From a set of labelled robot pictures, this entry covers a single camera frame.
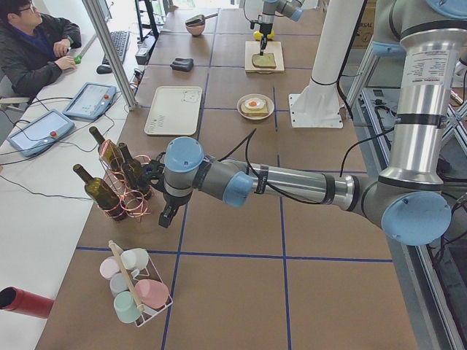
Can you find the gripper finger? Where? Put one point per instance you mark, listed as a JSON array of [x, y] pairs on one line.
[[263, 45]]

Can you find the person at desk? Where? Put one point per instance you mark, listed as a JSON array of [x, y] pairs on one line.
[[35, 46]]

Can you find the grey blue cup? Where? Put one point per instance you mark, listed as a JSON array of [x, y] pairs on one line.
[[117, 284]]

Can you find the lilac cup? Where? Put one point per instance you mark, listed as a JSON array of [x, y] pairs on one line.
[[109, 267]]

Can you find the wooden cutting board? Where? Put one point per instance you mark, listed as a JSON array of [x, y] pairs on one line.
[[254, 48]]

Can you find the green wine bottle middle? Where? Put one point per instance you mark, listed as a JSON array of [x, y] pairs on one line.
[[133, 170]]

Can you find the teach pendant near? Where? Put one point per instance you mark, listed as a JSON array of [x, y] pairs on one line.
[[40, 134]]

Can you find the bread slice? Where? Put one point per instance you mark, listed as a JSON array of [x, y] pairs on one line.
[[264, 61], [254, 113]]

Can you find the pink cup large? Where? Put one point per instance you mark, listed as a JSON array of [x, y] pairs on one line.
[[152, 293]]

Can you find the green handled tool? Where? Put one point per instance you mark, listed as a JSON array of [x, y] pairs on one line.
[[79, 56]]

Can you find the yellow lemon left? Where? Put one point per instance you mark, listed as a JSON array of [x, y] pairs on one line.
[[257, 35]]

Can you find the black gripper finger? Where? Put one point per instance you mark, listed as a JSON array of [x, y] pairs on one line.
[[166, 216]]

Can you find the grey folded cloth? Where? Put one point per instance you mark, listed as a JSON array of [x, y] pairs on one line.
[[182, 64]]

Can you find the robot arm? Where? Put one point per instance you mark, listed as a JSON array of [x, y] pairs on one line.
[[271, 9], [405, 200]]

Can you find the white round plate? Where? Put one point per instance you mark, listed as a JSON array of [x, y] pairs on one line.
[[270, 105]]

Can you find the red cylinder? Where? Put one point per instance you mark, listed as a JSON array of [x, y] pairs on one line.
[[23, 302]]

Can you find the black computer mouse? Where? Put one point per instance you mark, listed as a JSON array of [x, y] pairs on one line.
[[104, 69]]

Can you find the teach pendant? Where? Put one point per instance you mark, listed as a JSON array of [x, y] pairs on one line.
[[92, 100], [40, 134]]

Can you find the green wine bottle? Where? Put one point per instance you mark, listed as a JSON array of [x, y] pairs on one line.
[[102, 194], [108, 152], [133, 170]]

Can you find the cream bear tray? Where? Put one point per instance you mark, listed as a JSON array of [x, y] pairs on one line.
[[174, 111]]

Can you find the fried egg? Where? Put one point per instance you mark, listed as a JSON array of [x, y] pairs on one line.
[[254, 103]]

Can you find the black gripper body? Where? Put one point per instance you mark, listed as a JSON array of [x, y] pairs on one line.
[[263, 30], [171, 203]]

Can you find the black keyboard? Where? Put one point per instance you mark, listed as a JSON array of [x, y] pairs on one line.
[[120, 40]]

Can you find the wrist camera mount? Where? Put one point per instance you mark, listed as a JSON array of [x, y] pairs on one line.
[[153, 175]]

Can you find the pink bowl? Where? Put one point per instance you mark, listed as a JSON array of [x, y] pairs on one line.
[[195, 30]]

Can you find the teach pendant far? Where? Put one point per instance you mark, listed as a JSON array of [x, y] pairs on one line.
[[92, 100]]

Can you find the bread slice under egg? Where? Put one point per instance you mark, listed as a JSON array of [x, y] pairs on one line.
[[254, 113]]

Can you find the green wine bottle back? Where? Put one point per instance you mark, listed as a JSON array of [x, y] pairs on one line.
[[108, 152]]

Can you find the white cup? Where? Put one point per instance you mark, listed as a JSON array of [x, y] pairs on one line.
[[136, 258]]

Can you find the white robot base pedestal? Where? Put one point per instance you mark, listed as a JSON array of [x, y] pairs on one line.
[[317, 106]]

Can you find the white wire cup rack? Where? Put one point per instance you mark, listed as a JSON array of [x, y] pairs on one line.
[[132, 277]]

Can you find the mint green cup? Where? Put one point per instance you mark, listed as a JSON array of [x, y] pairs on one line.
[[126, 308]]

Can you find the green wine bottle front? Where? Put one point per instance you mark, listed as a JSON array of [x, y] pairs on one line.
[[102, 194]]

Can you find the metal scoop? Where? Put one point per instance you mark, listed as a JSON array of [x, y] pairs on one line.
[[199, 20]]

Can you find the aluminium frame post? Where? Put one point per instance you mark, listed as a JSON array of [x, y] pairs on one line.
[[99, 23]]

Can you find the copper wire bottle rack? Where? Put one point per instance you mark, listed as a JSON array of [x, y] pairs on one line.
[[132, 200]]

